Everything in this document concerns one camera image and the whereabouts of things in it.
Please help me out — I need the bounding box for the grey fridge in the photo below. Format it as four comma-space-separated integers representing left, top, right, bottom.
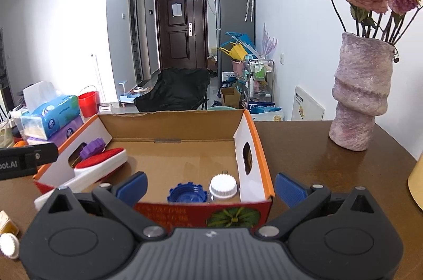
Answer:
214, 0, 256, 76

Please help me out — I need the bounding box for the red cardboard box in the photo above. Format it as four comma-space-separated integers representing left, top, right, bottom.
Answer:
33, 109, 275, 230

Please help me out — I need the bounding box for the small beige box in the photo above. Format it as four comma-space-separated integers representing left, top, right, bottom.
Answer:
0, 210, 19, 234

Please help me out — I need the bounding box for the white mop pole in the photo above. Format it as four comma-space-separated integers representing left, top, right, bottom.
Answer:
90, 54, 106, 104

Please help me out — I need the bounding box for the blue cap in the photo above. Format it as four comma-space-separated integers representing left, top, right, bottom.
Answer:
167, 183, 209, 203

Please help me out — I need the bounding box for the grey interior doorway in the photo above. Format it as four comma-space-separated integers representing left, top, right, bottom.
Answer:
128, 0, 146, 82

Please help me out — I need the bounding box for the blue tissue pack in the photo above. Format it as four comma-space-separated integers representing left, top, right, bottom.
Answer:
20, 81, 80, 140

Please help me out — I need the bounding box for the metal trolley with bottles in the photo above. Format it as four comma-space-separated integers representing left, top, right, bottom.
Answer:
243, 59, 275, 110

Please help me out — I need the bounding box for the yellow watering can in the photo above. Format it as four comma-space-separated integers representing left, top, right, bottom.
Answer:
219, 42, 247, 63

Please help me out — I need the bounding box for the clear jar with white lid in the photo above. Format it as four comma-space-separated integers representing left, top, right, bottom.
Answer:
208, 174, 239, 203

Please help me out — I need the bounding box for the white leaning board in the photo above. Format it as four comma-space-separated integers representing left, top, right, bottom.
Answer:
291, 85, 325, 121

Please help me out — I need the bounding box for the brown cardboard box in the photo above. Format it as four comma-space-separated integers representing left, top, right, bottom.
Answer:
221, 87, 241, 109

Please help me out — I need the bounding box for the red and white lint brush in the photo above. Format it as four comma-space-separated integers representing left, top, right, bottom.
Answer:
34, 148, 129, 211

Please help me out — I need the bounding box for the purple feather decoration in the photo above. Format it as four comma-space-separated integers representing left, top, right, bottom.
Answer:
261, 23, 277, 61

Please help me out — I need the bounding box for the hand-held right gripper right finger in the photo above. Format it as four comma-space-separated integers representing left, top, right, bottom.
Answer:
258, 172, 378, 240

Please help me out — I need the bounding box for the red plastic bucket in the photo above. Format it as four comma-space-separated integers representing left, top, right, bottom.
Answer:
78, 86, 99, 118

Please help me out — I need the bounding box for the dark brown door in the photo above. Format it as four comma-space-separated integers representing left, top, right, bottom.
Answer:
154, 0, 208, 71

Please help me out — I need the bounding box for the white ridged cap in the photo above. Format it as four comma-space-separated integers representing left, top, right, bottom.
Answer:
0, 233, 21, 260

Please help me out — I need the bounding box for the blue and white package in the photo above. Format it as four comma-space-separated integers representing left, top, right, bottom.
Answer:
222, 71, 237, 89

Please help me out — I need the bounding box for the pink bucket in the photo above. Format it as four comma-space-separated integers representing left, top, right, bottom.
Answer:
231, 59, 247, 77

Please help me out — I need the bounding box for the black folding chair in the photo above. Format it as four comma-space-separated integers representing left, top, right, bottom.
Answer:
134, 68, 211, 113

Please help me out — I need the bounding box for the purple spiky ball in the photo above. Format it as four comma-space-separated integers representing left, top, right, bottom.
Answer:
79, 139, 106, 159

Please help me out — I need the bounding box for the pink stone vase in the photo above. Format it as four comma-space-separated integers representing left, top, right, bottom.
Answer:
329, 32, 398, 152

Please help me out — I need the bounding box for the purple tissue pack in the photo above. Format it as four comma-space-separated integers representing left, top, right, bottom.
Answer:
25, 115, 85, 148

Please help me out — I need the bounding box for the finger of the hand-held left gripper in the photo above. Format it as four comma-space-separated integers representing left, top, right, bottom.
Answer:
0, 143, 59, 166

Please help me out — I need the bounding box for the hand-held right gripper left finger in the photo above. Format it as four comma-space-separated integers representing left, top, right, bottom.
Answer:
48, 172, 166, 240

